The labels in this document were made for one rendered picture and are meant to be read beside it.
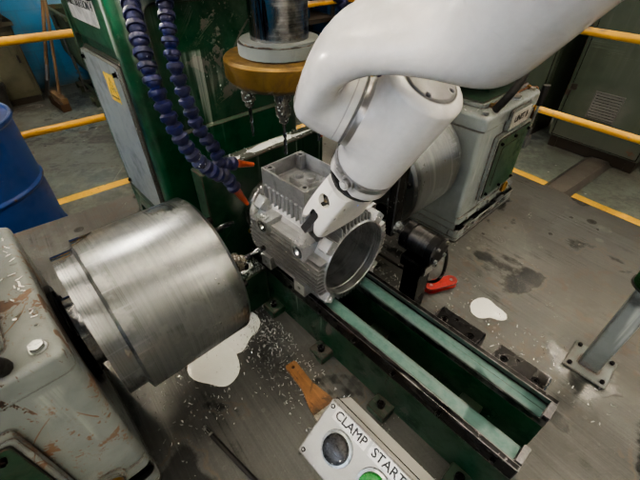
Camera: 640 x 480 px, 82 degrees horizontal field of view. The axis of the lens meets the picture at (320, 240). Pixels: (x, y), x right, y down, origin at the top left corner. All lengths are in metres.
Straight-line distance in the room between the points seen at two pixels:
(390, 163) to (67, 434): 0.49
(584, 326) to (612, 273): 0.23
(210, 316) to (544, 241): 0.96
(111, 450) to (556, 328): 0.88
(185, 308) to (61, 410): 0.17
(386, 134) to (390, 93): 0.04
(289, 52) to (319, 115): 0.22
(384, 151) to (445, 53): 0.14
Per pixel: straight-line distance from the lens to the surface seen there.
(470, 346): 0.73
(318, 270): 0.63
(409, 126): 0.38
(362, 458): 0.44
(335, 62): 0.33
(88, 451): 0.62
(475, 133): 0.96
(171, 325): 0.54
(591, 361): 0.94
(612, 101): 3.71
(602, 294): 1.15
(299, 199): 0.65
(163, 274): 0.53
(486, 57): 0.29
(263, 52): 0.60
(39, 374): 0.48
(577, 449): 0.86
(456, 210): 1.06
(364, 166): 0.43
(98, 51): 0.89
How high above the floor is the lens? 1.49
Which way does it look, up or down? 40 degrees down
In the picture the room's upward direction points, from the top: straight up
